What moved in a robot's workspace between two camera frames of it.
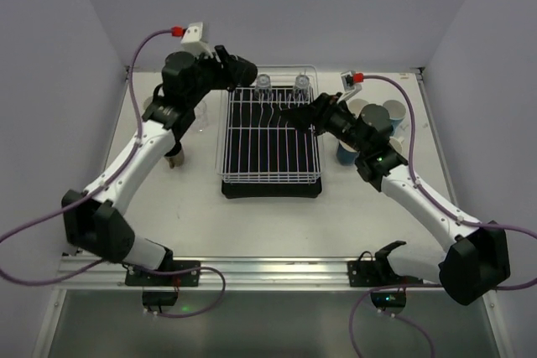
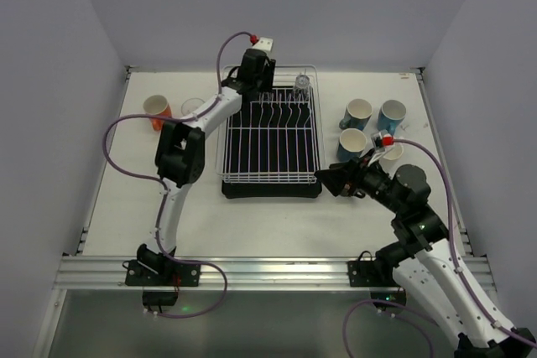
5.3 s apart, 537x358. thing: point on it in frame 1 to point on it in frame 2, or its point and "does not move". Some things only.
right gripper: [315, 112] to [352, 179]
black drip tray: [265, 156] does not move
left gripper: [224, 66] to [260, 82]
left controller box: [159, 298] does not move
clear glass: [303, 91] does not move
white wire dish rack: [254, 143] does not move
